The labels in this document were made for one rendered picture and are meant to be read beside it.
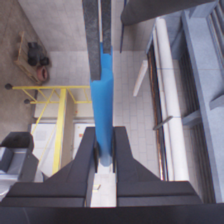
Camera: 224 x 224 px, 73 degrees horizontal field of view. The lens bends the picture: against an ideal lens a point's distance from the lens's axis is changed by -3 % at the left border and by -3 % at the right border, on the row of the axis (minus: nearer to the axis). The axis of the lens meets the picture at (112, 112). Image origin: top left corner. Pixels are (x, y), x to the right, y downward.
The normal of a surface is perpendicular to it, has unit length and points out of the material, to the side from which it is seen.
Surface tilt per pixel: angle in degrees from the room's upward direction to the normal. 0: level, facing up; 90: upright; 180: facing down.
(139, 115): 90
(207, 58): 90
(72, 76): 90
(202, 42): 90
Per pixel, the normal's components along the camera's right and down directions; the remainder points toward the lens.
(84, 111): 0.01, -0.30
